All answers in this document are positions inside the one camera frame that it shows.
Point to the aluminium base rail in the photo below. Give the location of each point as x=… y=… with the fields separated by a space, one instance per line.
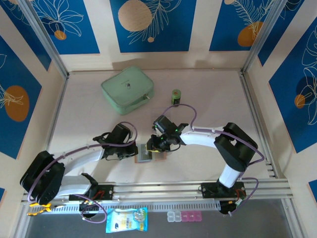
x=161 y=191

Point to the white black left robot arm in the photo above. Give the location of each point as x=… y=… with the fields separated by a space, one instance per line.
x=81 y=157

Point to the mint green zip pouch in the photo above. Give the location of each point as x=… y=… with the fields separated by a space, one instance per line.
x=123 y=86

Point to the blue white snack bag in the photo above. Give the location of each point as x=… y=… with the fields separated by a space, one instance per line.
x=126 y=220

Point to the aluminium table edge rail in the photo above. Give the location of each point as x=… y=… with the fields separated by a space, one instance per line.
x=58 y=111
x=257 y=124

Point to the clear plastic pill box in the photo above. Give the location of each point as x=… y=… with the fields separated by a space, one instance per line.
x=177 y=216
x=170 y=216

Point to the green lidded supplement bottle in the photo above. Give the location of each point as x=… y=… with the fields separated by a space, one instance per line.
x=176 y=95

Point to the aluminium frame post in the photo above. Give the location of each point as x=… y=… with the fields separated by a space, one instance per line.
x=263 y=37
x=45 y=39

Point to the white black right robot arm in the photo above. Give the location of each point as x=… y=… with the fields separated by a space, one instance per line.
x=203 y=140

